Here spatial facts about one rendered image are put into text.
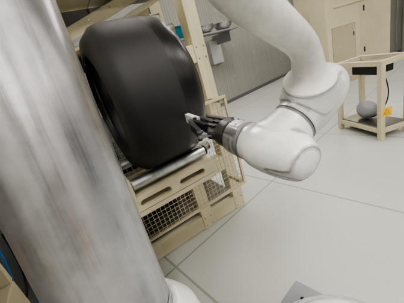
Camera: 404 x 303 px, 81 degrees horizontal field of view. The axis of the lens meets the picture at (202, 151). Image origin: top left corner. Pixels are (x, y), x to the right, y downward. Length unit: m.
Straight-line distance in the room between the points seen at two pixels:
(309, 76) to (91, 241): 0.44
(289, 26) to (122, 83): 0.50
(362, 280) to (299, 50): 1.36
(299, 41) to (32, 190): 0.39
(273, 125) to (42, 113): 0.39
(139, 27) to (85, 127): 0.69
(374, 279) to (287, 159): 1.26
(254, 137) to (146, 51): 0.46
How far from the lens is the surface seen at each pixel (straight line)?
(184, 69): 0.80
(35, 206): 0.20
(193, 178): 0.98
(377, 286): 1.61
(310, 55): 0.47
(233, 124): 0.56
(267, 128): 0.49
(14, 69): 0.20
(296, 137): 0.46
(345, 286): 1.59
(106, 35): 0.84
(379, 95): 2.88
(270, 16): 0.35
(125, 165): 1.17
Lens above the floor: 1.26
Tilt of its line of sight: 21 degrees down
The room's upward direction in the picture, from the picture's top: 17 degrees counter-clockwise
